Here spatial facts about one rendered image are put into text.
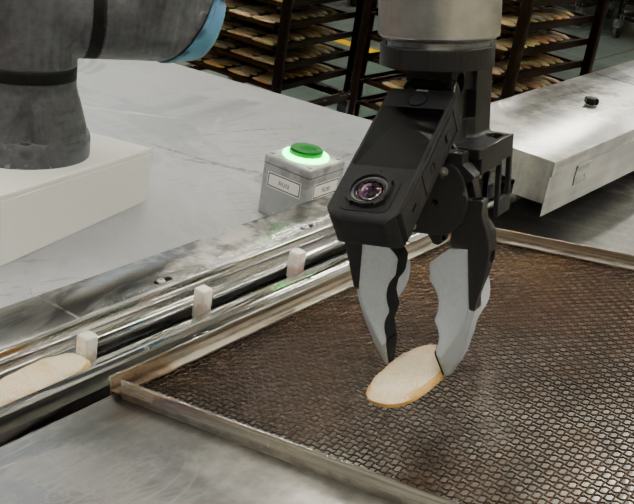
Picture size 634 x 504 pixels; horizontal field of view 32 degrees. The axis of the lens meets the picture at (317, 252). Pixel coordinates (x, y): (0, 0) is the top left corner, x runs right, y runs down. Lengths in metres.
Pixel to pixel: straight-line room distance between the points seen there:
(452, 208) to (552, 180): 0.72
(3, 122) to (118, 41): 0.15
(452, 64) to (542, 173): 0.73
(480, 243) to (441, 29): 0.13
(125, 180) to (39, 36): 0.20
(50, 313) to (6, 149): 0.27
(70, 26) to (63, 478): 0.59
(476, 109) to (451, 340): 0.15
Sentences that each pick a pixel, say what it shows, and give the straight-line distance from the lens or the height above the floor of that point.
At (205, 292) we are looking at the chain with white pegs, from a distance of 1.01.
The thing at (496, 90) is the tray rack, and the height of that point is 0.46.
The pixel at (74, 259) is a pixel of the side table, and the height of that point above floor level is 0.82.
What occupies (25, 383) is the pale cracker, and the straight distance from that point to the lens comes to 0.88.
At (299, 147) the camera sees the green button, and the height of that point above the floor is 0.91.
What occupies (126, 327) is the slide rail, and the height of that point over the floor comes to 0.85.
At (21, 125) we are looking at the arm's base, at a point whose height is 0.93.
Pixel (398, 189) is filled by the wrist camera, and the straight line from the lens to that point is 0.62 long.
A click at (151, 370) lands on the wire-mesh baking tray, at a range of 0.84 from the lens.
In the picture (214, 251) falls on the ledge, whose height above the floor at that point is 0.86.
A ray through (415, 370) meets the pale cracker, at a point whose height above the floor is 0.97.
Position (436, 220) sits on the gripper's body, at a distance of 0.69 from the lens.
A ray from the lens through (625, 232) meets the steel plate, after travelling 1.50.
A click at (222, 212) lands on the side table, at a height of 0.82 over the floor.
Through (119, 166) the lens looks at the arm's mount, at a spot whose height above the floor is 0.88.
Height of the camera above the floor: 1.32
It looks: 24 degrees down
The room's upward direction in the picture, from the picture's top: 9 degrees clockwise
